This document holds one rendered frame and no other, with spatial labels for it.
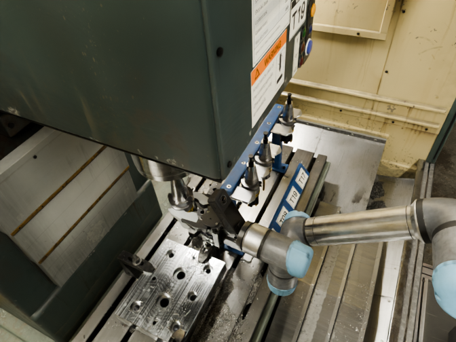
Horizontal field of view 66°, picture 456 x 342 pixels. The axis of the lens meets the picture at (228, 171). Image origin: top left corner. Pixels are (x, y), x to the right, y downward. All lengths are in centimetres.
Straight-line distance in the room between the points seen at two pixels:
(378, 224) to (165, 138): 52
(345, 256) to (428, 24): 92
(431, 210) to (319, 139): 109
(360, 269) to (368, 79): 80
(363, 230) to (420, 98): 94
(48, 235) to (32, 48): 73
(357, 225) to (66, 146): 84
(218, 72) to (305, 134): 144
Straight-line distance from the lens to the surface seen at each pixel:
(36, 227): 120
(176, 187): 84
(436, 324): 212
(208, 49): 42
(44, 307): 143
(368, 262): 156
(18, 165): 108
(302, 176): 149
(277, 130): 126
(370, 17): 156
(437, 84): 167
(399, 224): 85
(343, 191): 174
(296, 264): 79
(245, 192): 105
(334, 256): 151
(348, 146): 183
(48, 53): 61
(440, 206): 82
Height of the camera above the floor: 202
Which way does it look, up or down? 46 degrees down
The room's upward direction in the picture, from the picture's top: 5 degrees counter-clockwise
